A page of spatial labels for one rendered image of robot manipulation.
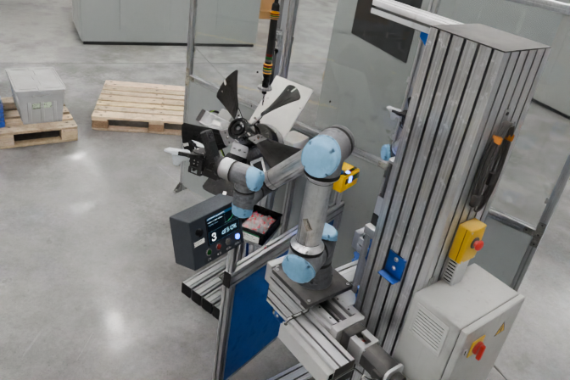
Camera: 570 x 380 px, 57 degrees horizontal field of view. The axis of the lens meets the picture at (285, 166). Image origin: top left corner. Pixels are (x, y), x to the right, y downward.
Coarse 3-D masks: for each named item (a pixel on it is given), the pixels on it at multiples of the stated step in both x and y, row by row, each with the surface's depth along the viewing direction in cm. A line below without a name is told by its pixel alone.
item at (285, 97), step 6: (288, 90) 272; (294, 90) 267; (282, 96) 270; (288, 96) 265; (294, 96) 262; (276, 102) 268; (282, 102) 263; (288, 102) 260; (270, 108) 266; (276, 108) 262; (264, 114) 265
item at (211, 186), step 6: (228, 156) 264; (234, 156) 266; (246, 162) 268; (210, 180) 261; (222, 180) 262; (204, 186) 261; (210, 186) 261; (216, 186) 261; (222, 186) 261; (228, 186) 262; (210, 192) 260; (216, 192) 260; (222, 192) 261; (228, 192) 261
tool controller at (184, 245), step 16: (192, 208) 194; (208, 208) 194; (224, 208) 195; (176, 224) 187; (192, 224) 183; (208, 224) 189; (224, 224) 196; (240, 224) 204; (176, 240) 190; (192, 240) 184; (208, 240) 191; (224, 240) 198; (240, 240) 205; (176, 256) 193; (192, 256) 187; (208, 256) 192
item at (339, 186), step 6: (342, 168) 276; (348, 168) 277; (342, 174) 269; (348, 174) 271; (354, 174) 274; (342, 180) 267; (354, 180) 278; (336, 186) 271; (342, 186) 269; (348, 186) 274
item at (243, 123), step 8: (232, 120) 267; (240, 120) 267; (232, 128) 266; (240, 128) 265; (248, 128) 262; (256, 128) 273; (232, 136) 264; (240, 136) 262; (248, 136) 264; (248, 144) 272
